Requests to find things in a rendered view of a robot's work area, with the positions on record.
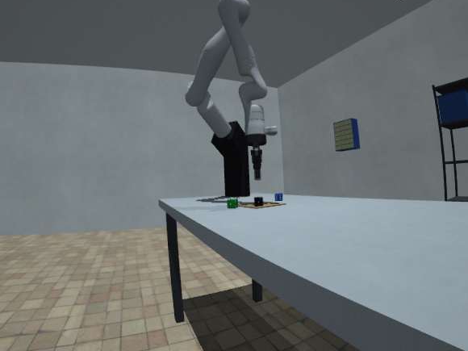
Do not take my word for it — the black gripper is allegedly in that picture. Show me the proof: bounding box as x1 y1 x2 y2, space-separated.
245 134 266 180

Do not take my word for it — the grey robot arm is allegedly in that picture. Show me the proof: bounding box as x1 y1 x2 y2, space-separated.
185 0 278 138

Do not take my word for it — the green die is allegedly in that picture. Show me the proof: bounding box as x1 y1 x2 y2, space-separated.
227 199 238 208

